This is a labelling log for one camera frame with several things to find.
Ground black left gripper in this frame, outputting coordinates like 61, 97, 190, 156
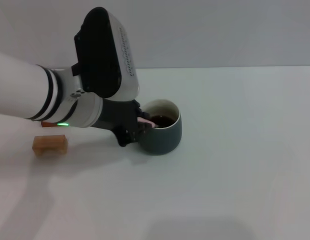
91, 98, 153, 147

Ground pink handled metal spoon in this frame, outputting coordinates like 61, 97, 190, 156
137, 117, 158, 128

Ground grey ceramic cup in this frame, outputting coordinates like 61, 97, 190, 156
138, 99, 183, 156

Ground dark coffee liquid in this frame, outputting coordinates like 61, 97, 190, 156
149, 114, 177, 128

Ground light wooden block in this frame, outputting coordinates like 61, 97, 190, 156
32, 134, 68, 157

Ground black and white wrist camera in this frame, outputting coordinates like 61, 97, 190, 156
73, 6, 141, 102

